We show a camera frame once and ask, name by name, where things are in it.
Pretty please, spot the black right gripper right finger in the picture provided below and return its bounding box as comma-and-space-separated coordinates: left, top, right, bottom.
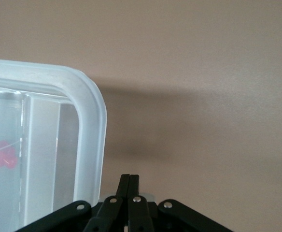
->
127, 174, 233, 232

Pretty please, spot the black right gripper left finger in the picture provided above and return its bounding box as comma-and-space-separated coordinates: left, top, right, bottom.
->
15, 174, 131, 232

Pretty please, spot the clear ribbed plastic lid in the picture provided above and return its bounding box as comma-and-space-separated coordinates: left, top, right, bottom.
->
0, 58, 108, 232

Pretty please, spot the clear plastic storage box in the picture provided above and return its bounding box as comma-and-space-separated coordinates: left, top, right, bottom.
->
0, 90, 26, 232

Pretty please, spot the red block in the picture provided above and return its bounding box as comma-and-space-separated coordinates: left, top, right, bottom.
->
0, 139, 20, 170

